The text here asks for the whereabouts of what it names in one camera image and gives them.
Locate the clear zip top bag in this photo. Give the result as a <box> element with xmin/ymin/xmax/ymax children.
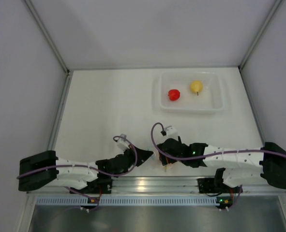
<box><xmin>148</xmin><ymin>148</ymin><xmax>177</xmax><ymax>174</ymax></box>

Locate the red fake apple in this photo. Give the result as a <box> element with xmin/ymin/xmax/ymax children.
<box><xmin>168</xmin><ymin>89</ymin><xmax>181</xmax><ymax>102</ymax></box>

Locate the yellow fake fruit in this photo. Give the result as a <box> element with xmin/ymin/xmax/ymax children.
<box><xmin>190</xmin><ymin>80</ymin><xmax>203</xmax><ymax>95</ymax></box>

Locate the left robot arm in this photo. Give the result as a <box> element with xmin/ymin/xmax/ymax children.
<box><xmin>17</xmin><ymin>147</ymin><xmax>153</xmax><ymax>193</ymax></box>

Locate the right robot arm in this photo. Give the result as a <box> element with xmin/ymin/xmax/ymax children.
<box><xmin>156</xmin><ymin>138</ymin><xmax>286</xmax><ymax>189</ymax></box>

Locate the clear plastic basket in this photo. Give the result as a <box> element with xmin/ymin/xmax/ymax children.
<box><xmin>156</xmin><ymin>71</ymin><xmax>226</xmax><ymax>114</ymax></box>

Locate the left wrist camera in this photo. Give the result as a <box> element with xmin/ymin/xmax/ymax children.
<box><xmin>117</xmin><ymin>134</ymin><xmax>130</xmax><ymax>151</ymax></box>

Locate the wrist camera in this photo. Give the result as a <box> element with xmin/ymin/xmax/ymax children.
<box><xmin>117</xmin><ymin>134</ymin><xmax>130</xmax><ymax>151</ymax></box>
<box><xmin>161</xmin><ymin>126</ymin><xmax>179</xmax><ymax>140</ymax></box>

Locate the aluminium mounting rail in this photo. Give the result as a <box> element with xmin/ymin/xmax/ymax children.
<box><xmin>60</xmin><ymin>175</ymin><xmax>286</xmax><ymax>197</ymax></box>

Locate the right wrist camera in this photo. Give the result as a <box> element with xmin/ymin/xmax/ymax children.
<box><xmin>161</xmin><ymin>126</ymin><xmax>179</xmax><ymax>140</ymax></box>

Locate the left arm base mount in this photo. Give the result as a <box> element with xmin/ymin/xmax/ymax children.
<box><xmin>91</xmin><ymin>178</ymin><xmax>113</xmax><ymax>194</ymax></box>

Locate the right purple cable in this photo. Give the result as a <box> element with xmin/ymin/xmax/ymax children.
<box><xmin>150</xmin><ymin>122</ymin><xmax>286</xmax><ymax>182</ymax></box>

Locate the slotted cable duct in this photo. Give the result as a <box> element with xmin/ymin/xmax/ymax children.
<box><xmin>36</xmin><ymin>195</ymin><xmax>230</xmax><ymax>206</ymax></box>

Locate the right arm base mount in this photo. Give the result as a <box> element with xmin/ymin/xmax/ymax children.
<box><xmin>197</xmin><ymin>178</ymin><xmax>219</xmax><ymax>194</ymax></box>

